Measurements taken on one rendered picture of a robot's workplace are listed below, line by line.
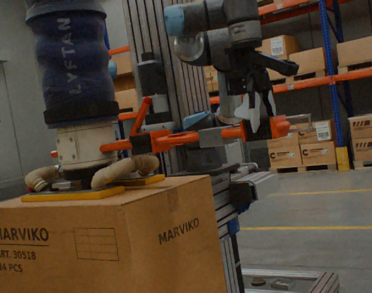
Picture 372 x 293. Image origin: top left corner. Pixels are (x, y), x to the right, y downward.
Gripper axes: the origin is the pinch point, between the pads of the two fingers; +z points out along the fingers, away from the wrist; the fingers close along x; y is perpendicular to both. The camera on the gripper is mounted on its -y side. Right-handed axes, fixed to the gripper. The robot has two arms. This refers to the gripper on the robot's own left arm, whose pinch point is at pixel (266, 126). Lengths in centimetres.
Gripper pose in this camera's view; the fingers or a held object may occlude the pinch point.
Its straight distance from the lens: 113.9
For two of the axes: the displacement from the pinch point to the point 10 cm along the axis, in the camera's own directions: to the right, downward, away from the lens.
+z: 1.6, 9.9, 0.7
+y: -8.1, 0.9, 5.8
